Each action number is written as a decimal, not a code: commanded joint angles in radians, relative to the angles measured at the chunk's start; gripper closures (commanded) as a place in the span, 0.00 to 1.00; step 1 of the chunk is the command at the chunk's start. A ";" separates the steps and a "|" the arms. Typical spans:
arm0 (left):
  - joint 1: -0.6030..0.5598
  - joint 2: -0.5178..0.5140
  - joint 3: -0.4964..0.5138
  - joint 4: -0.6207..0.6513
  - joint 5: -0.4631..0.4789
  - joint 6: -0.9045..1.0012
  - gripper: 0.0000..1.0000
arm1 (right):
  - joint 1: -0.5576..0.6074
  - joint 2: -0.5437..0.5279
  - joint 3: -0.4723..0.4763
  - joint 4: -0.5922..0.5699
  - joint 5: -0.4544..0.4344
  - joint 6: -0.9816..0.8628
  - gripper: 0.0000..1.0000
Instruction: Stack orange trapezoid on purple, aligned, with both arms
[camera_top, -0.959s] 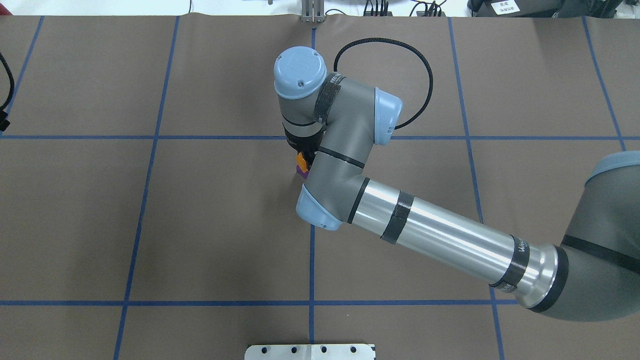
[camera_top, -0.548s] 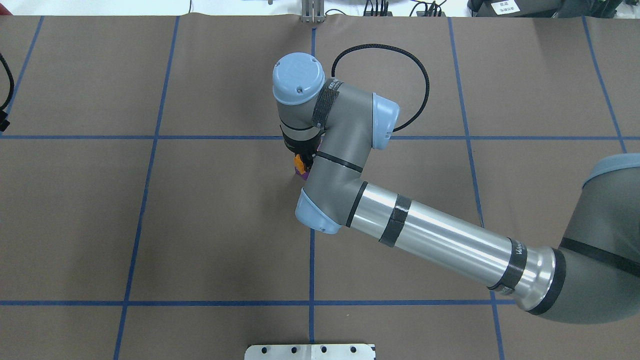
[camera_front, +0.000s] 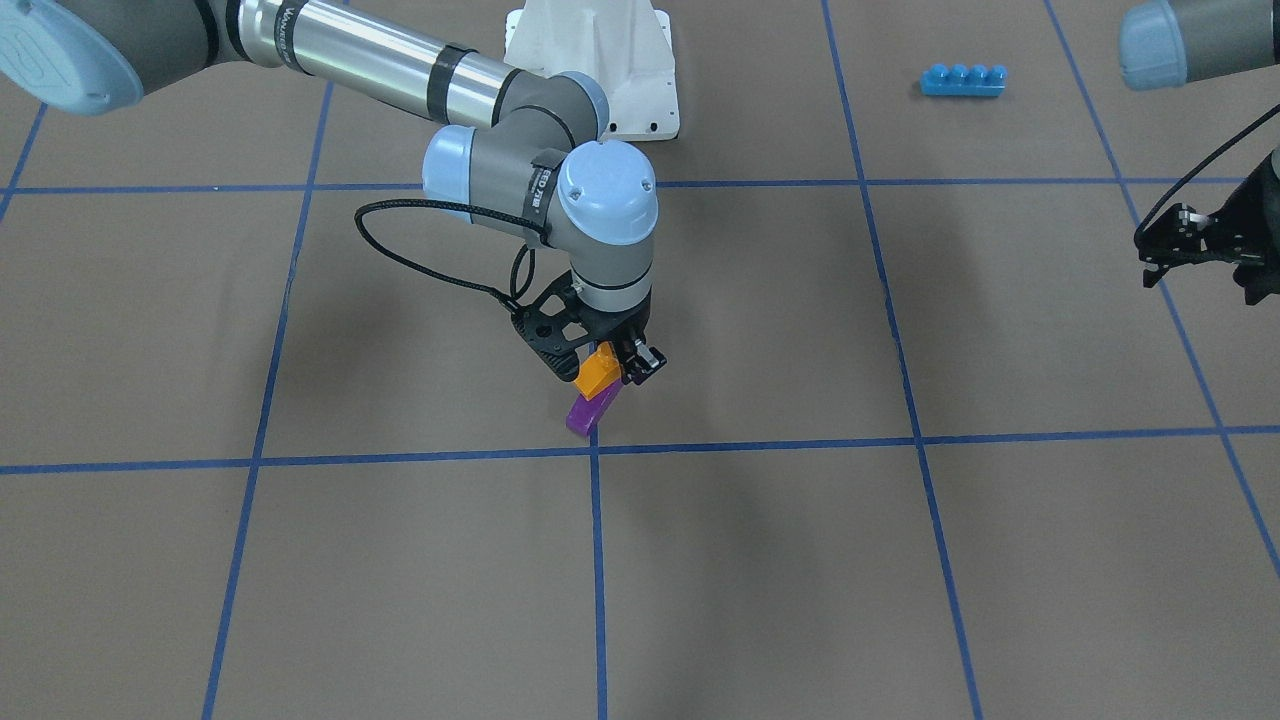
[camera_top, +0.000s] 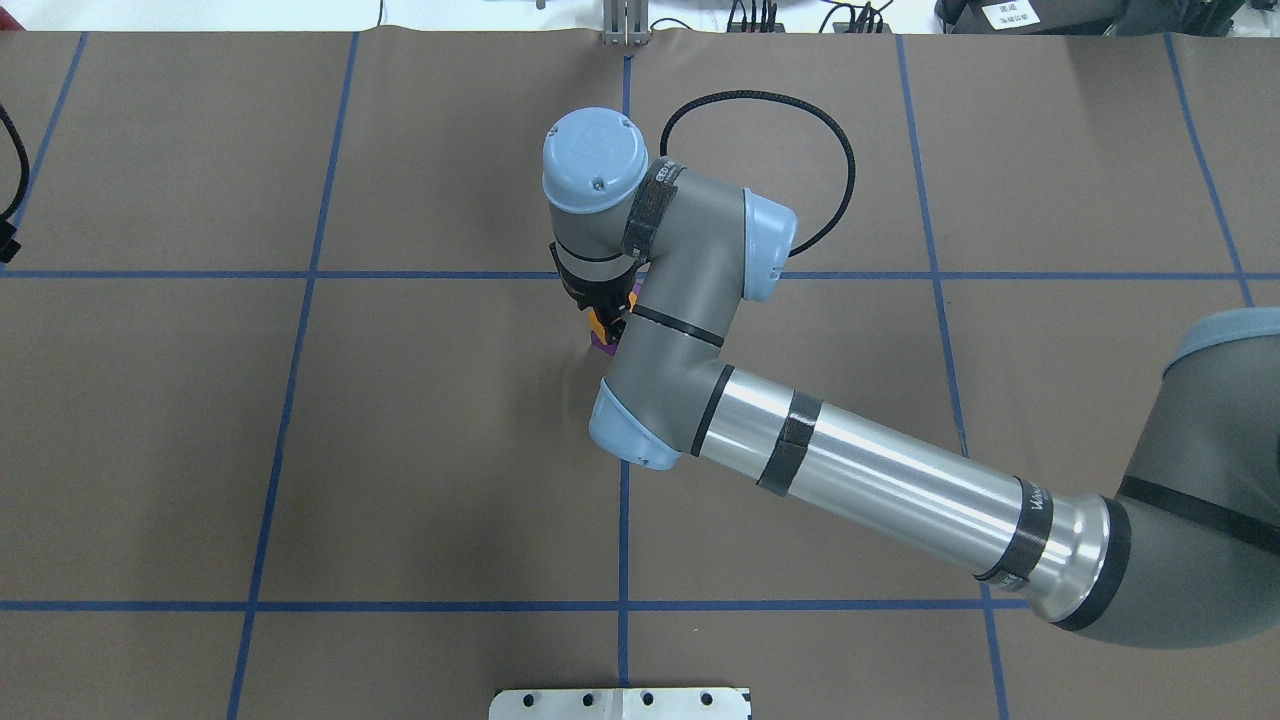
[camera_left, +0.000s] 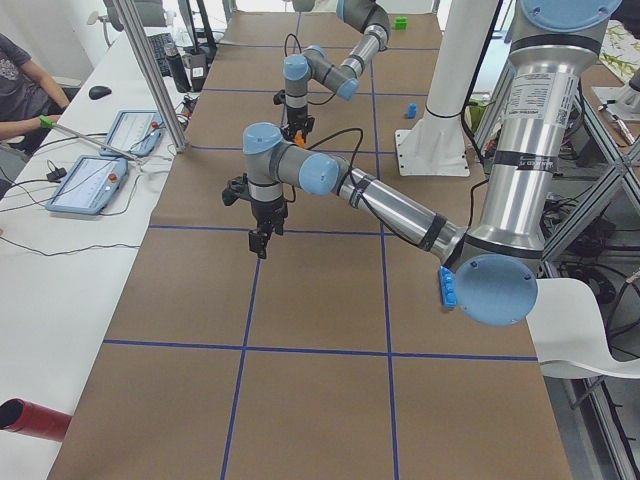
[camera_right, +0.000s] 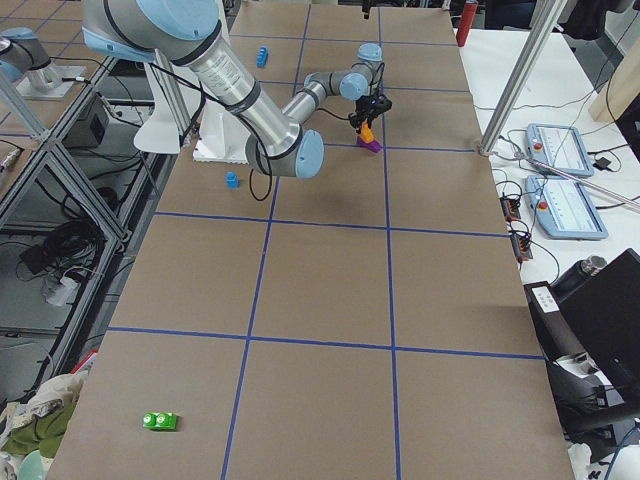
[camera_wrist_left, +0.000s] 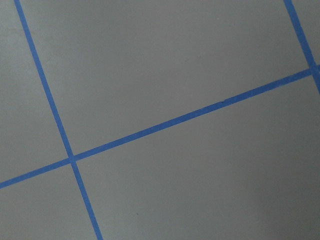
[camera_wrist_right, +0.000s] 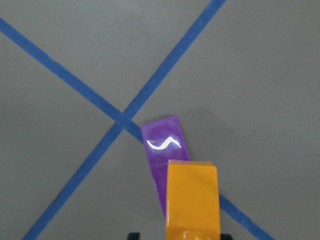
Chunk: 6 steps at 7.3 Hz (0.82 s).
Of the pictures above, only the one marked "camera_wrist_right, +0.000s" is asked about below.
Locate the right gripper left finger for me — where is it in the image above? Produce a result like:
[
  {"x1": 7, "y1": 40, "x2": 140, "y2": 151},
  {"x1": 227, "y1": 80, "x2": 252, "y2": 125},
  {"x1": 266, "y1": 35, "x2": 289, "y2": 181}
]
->
[{"x1": 127, "y1": 232, "x2": 140, "y2": 240}]

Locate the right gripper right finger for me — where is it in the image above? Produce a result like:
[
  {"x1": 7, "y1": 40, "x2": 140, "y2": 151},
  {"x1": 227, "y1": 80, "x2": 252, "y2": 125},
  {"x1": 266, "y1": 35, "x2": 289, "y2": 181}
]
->
[{"x1": 220, "y1": 233, "x2": 233, "y2": 240}]

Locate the orange trapezoid block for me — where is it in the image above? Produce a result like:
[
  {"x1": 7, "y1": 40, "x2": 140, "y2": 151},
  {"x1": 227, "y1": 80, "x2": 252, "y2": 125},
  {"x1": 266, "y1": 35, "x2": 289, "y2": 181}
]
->
[{"x1": 165, "y1": 159, "x2": 221, "y2": 240}]

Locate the purple trapezoid block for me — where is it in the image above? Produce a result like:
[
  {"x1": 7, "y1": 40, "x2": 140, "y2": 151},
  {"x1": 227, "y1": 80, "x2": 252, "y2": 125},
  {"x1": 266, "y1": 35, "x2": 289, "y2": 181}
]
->
[{"x1": 140, "y1": 115, "x2": 190, "y2": 215}]

